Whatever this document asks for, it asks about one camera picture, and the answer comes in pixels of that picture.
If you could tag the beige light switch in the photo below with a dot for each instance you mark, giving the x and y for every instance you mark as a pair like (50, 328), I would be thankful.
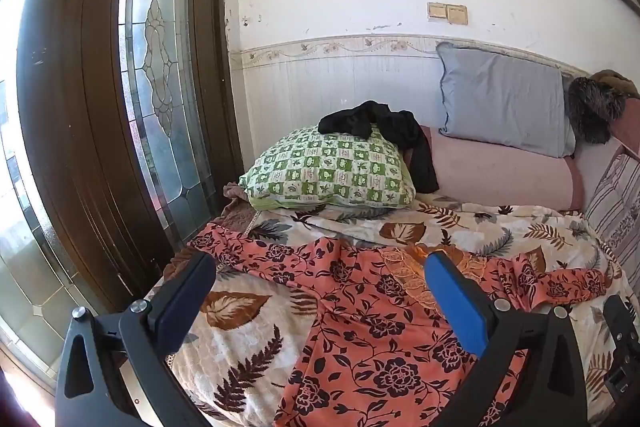
(458, 15)
(437, 11)

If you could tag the green checked pillow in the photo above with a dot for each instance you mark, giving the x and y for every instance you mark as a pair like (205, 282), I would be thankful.
(325, 167)

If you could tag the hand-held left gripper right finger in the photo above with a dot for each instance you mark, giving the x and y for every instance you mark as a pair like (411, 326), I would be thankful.
(457, 302)

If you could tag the khaki cloth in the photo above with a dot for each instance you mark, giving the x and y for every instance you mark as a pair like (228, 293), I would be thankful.
(615, 82)

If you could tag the brown door with stained glass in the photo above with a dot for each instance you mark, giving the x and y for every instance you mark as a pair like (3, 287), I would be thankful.
(75, 107)

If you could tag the frosted glass window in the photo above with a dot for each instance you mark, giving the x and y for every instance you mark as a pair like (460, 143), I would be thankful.
(30, 257)

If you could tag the black garment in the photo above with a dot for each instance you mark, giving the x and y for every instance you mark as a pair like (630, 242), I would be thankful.
(400, 127)

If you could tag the dark furry cloth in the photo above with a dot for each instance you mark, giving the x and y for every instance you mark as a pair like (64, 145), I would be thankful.
(595, 107)

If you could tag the grey blue pillow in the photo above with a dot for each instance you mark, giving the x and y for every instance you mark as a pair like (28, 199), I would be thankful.
(500, 97)

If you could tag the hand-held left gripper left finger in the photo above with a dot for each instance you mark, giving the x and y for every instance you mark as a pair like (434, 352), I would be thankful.
(182, 294)

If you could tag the pink bolster cushion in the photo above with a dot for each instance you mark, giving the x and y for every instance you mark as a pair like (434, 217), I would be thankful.
(490, 177)

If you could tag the striped cushion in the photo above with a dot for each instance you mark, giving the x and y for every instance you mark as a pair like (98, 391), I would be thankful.
(615, 207)

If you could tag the orange floral garment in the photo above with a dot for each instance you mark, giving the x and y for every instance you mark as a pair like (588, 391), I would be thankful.
(380, 307)

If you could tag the leaf print blanket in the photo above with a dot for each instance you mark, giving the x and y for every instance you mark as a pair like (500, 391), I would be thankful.
(240, 357)

